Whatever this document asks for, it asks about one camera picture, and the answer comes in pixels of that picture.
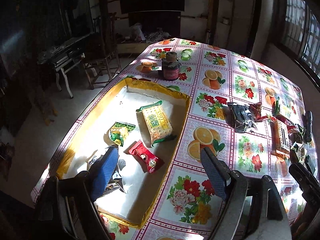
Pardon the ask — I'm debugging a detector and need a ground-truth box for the black flashlight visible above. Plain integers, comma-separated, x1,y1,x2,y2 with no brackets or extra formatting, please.
304,111,313,143

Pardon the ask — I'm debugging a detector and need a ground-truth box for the dark green small packet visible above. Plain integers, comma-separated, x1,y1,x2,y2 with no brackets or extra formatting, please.
291,124,305,144

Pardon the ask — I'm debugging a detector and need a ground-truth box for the red candy packet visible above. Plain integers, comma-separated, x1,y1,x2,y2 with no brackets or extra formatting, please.
129,140,164,173

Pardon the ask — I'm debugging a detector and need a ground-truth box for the orange cracker pack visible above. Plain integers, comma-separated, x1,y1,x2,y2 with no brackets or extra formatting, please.
271,119,290,159

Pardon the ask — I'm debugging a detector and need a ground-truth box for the Weidan cracker pack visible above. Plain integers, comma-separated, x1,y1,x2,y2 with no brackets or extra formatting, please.
272,97,292,120
136,100,176,147

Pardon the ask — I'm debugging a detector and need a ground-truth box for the wooden chair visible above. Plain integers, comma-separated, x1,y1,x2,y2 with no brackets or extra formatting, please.
81,12,121,90

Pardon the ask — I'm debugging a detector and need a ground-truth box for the red snack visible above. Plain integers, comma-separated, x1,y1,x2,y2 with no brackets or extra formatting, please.
276,115,295,134

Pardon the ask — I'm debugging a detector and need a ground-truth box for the small tan cup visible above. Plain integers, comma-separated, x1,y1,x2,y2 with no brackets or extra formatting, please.
166,51,177,62

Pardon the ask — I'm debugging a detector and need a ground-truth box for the dark red small snack packet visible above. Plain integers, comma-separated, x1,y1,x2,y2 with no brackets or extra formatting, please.
249,102,268,122

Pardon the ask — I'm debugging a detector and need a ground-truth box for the dark jar with pink label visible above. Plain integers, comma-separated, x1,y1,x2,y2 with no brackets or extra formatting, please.
158,55,181,81

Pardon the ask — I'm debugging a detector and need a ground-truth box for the green yellow small snack packet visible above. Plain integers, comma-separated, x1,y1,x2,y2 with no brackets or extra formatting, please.
108,122,136,146

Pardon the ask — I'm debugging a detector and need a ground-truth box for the low tv cabinet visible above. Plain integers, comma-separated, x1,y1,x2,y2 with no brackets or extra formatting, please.
117,42,151,54

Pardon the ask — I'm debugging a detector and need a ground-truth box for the yellow-rimmed shallow tray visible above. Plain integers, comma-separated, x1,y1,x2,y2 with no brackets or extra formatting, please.
56,78,190,229

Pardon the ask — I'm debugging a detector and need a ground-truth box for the standing air conditioner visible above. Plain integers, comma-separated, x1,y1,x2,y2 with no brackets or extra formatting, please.
246,0,274,61

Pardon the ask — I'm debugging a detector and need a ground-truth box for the dark silver snack bag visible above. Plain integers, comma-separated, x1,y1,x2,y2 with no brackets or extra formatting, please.
227,102,257,133

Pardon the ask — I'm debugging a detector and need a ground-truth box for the floral fruit vinyl tablecloth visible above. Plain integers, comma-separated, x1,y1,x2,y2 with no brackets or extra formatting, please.
31,38,305,239

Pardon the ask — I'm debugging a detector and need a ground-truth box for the white-legged side table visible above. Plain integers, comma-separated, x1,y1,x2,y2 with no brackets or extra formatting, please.
37,32,94,99

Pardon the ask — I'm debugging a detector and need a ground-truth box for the barred window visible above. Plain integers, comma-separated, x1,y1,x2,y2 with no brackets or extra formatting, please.
277,0,319,82

